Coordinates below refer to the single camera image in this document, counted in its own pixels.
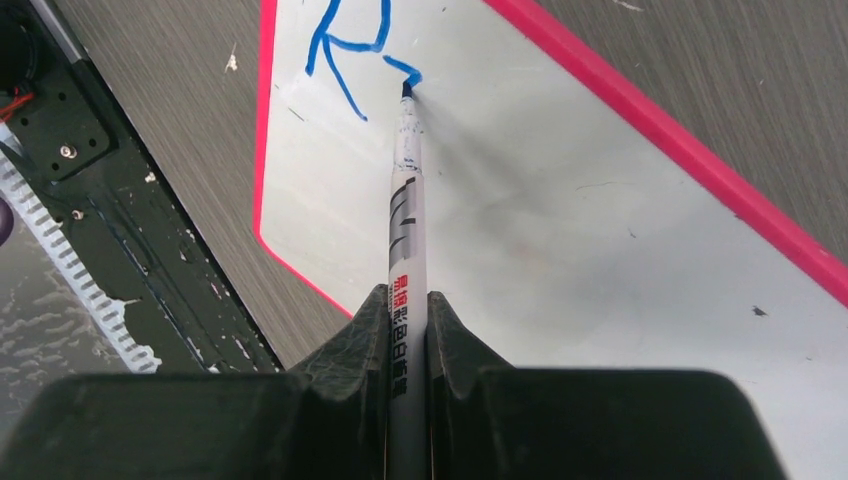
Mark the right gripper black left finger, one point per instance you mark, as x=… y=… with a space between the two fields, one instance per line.
x=325 y=418

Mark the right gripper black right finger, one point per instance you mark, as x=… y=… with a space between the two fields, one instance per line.
x=492 y=420

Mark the white marker blue cap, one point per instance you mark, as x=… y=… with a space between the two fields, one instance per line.
x=408 y=443

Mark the white whiteboard pink rim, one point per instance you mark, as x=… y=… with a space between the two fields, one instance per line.
x=570 y=221

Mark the white slotted cable duct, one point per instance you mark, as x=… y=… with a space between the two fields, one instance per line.
x=107 y=313

